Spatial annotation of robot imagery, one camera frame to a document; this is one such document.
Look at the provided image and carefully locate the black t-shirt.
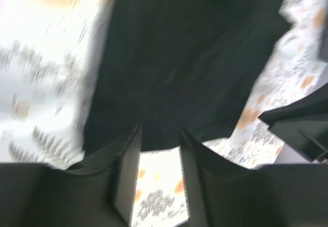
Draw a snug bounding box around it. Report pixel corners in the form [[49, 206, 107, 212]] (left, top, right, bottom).
[[84, 0, 291, 154]]

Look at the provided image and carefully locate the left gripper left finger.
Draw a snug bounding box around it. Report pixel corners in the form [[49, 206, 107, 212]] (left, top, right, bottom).
[[1, 125, 142, 226]]

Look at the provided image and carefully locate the floral table mat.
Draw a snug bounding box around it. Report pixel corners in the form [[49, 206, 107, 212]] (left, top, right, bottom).
[[1, 0, 326, 226]]

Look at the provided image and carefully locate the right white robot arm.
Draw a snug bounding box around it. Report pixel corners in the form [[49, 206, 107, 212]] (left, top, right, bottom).
[[259, 84, 327, 163]]

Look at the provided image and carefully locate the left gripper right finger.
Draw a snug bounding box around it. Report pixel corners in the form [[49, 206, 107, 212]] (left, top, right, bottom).
[[179, 129, 327, 226]]

